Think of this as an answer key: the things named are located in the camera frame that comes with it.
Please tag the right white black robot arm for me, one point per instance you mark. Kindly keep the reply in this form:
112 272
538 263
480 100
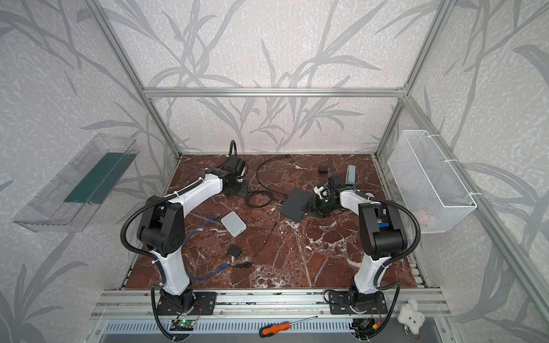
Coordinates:
388 232

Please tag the clear plastic wall tray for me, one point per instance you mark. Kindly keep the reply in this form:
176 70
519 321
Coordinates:
69 201

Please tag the white wire mesh basket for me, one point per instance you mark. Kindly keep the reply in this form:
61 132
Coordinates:
428 181

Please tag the black network switch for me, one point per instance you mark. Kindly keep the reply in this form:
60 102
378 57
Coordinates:
297 205

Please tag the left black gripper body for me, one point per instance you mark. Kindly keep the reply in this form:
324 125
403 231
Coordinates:
236 186

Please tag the white plush toy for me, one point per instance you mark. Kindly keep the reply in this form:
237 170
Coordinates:
411 317

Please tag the orange handled screwdriver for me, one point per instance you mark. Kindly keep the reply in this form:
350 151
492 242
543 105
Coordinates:
273 329

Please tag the grey brush block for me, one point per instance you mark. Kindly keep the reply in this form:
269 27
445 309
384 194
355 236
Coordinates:
351 178

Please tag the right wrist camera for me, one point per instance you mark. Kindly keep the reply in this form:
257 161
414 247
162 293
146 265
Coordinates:
322 191

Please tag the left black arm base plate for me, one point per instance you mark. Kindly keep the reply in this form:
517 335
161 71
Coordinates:
192 303

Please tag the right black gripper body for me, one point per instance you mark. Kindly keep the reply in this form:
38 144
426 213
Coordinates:
320 204

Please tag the black power adapter cube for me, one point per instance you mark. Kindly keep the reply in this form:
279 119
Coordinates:
234 251

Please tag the pink item in basket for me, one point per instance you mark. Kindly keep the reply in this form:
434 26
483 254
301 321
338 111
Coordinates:
425 219

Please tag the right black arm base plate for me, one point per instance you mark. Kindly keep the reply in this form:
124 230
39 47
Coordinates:
352 302

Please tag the green circuit board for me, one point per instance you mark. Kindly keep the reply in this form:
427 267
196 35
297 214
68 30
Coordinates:
182 325

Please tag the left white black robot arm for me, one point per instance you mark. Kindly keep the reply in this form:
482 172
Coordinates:
157 229

